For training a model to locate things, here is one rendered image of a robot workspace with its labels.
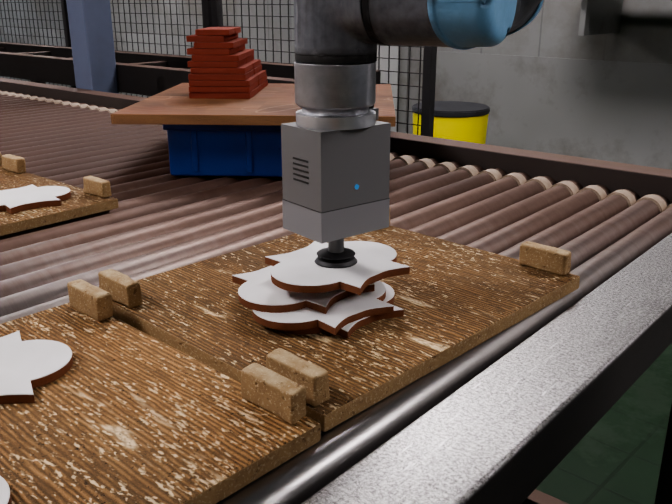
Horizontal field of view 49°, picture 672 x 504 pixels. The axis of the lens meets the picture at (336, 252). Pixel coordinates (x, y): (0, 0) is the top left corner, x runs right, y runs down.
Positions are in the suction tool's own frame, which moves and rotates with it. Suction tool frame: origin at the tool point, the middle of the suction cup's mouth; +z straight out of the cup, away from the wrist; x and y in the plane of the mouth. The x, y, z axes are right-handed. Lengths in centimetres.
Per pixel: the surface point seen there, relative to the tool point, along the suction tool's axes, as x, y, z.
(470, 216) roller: -18.3, -41.0, 5.8
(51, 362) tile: -3.6, 27.6, 2.6
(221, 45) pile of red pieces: -78, -33, -17
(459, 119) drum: -203, -242, 33
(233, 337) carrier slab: 0.2, 12.3, 3.5
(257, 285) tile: -4.0, 6.8, 1.0
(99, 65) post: -185, -49, -6
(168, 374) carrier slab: 2.9, 20.2, 3.5
